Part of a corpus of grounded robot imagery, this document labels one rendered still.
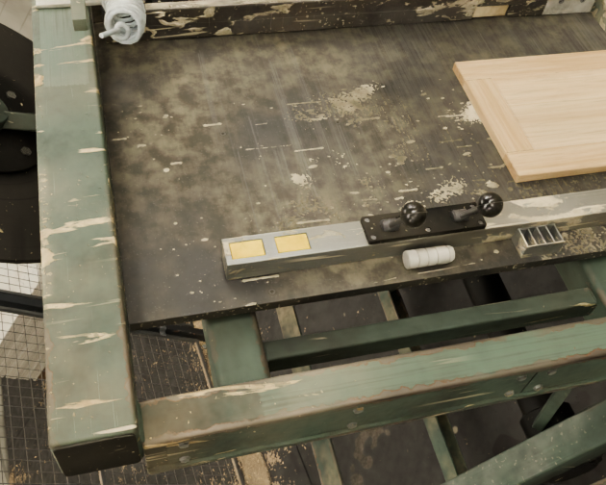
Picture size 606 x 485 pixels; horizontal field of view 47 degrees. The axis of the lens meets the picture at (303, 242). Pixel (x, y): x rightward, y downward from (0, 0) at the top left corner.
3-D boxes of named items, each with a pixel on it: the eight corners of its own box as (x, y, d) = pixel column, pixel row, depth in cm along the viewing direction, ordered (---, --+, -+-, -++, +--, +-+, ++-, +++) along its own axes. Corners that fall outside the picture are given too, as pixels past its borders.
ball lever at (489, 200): (468, 227, 113) (510, 214, 100) (447, 230, 112) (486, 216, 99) (465, 204, 113) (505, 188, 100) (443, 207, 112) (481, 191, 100)
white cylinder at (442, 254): (406, 272, 110) (452, 266, 112) (411, 262, 108) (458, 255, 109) (400, 258, 112) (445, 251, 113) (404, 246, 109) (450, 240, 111)
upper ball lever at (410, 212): (399, 237, 110) (433, 224, 97) (377, 240, 109) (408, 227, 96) (395, 213, 111) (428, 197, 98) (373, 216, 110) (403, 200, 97)
